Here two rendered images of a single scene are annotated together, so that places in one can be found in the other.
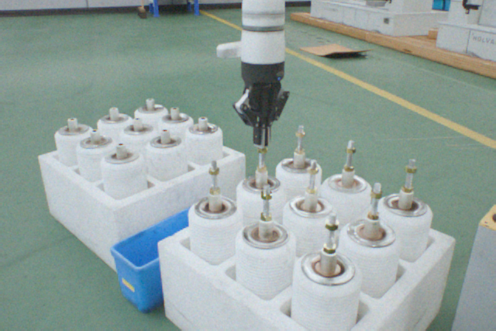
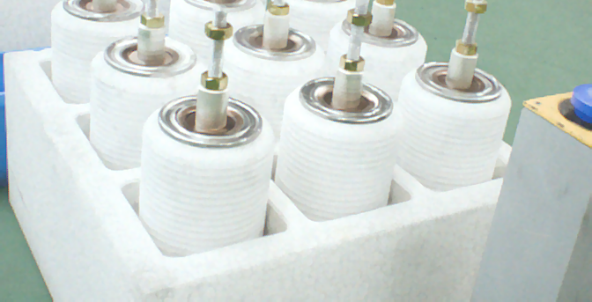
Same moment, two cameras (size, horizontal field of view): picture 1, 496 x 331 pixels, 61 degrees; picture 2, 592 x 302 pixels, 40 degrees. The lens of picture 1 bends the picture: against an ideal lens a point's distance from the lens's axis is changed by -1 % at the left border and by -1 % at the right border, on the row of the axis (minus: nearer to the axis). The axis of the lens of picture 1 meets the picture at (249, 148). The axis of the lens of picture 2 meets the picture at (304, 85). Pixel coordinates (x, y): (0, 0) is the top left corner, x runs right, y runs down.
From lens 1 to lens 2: 0.30 m
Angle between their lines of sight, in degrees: 11
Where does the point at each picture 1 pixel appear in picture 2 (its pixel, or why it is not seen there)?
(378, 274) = (329, 175)
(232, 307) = (58, 172)
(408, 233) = (439, 131)
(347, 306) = (215, 195)
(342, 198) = not seen: hidden behind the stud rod
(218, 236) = (87, 53)
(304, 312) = (144, 190)
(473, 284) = (502, 237)
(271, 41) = not seen: outside the picture
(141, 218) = (28, 31)
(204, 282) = (37, 125)
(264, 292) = (119, 159)
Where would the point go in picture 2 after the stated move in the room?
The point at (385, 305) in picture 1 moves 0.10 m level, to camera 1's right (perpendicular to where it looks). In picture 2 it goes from (319, 233) to (452, 269)
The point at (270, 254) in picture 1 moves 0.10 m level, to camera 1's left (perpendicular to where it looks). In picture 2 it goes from (133, 84) to (18, 56)
